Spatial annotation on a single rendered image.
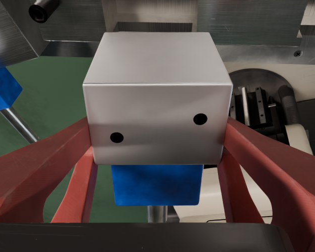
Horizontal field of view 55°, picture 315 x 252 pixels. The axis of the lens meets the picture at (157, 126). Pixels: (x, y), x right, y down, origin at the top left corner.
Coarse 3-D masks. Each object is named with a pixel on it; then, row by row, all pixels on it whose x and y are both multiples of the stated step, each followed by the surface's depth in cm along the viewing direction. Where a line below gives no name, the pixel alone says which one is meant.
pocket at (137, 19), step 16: (112, 0) 19; (128, 0) 19; (144, 0) 19; (160, 0) 19; (176, 0) 19; (192, 0) 19; (112, 16) 19; (128, 16) 20; (144, 16) 19; (160, 16) 19; (176, 16) 19; (192, 16) 19
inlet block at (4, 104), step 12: (0, 72) 27; (0, 84) 26; (12, 84) 28; (0, 96) 26; (12, 96) 27; (0, 108) 27; (12, 108) 29; (12, 120) 29; (24, 120) 31; (24, 132) 31
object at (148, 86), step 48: (144, 48) 12; (192, 48) 12; (96, 96) 10; (144, 96) 10; (192, 96) 10; (96, 144) 11; (144, 144) 11; (192, 144) 11; (144, 192) 15; (192, 192) 15
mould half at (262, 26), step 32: (32, 0) 17; (64, 0) 17; (96, 0) 17; (224, 0) 16; (256, 0) 16; (288, 0) 15; (64, 32) 18; (96, 32) 18; (224, 32) 17; (256, 32) 17; (288, 32) 17
